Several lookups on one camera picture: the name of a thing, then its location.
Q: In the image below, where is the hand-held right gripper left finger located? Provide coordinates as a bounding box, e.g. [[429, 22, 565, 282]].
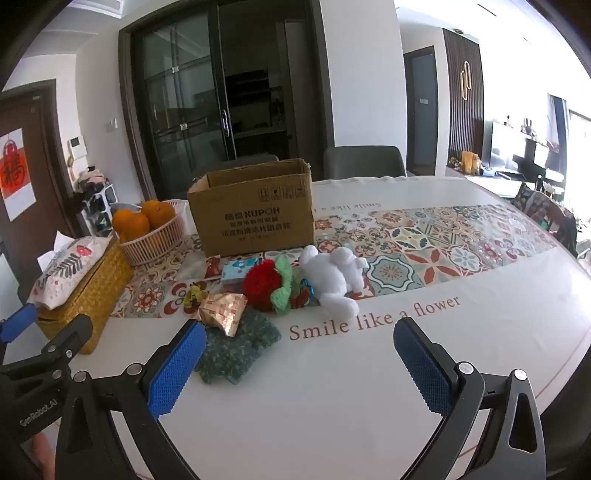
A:
[[53, 318, 208, 480]]

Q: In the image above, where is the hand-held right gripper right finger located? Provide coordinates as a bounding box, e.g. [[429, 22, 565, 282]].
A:
[[393, 317, 549, 480]]

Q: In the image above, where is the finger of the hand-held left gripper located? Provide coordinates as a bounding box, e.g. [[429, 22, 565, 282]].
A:
[[0, 314, 94, 384], [0, 304, 38, 346]]

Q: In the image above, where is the red snack packet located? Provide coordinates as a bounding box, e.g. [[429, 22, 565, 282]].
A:
[[198, 291, 249, 339]]

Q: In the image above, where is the blue cartoon tissue packet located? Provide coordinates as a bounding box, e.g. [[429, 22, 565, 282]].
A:
[[221, 258, 259, 287]]

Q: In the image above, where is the brown cardboard box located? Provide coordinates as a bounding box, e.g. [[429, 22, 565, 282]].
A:
[[187, 158, 317, 258]]

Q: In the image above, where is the person's left hand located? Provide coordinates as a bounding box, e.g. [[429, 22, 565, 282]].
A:
[[30, 431, 62, 468]]

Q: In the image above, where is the yellow woven tissue box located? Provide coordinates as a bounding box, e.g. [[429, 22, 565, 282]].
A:
[[32, 235, 136, 355]]

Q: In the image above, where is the floral tissue pack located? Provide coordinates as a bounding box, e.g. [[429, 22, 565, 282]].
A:
[[30, 230, 116, 309]]

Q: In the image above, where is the green knitted cloth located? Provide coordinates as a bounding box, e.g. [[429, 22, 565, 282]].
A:
[[195, 307, 282, 387]]

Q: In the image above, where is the patterned tablecloth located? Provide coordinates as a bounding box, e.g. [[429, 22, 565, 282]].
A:
[[0, 175, 591, 480]]

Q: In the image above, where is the red and green plush toy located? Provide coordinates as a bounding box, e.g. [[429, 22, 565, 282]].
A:
[[243, 255, 302, 316]]

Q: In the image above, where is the white plastic basket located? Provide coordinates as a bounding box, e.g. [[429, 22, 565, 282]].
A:
[[113, 199, 188, 267]]

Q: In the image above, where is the orange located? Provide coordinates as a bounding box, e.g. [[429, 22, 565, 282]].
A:
[[112, 209, 151, 243], [141, 199, 177, 230]]

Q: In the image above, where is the white shoe rack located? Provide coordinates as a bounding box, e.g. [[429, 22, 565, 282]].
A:
[[76, 181, 119, 232]]

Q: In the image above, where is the white plush toy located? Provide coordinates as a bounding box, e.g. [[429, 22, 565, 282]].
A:
[[299, 246, 370, 318]]

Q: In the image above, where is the colourful keyring toy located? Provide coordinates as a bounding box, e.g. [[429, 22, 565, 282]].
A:
[[291, 278, 317, 308]]

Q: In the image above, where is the red paper door poster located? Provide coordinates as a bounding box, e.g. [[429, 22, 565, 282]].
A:
[[0, 129, 37, 207]]

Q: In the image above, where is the pile of clothes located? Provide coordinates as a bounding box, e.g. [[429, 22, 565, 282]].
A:
[[75, 166, 110, 191]]

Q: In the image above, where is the brown wooden door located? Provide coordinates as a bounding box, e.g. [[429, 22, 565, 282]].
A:
[[0, 91, 79, 301]]

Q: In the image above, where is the chair with patterned cushion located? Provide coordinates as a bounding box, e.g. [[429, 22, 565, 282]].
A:
[[510, 181, 583, 257]]

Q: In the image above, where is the grey chair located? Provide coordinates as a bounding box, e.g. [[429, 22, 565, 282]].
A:
[[323, 146, 408, 180]]

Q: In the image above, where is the dark room door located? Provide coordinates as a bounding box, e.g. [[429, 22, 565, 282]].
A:
[[403, 46, 451, 177]]

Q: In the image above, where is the dark glass sliding door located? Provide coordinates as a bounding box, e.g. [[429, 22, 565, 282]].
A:
[[119, 0, 334, 200]]

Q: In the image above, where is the dark slatted wall panel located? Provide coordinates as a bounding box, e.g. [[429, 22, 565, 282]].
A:
[[442, 28, 486, 168]]

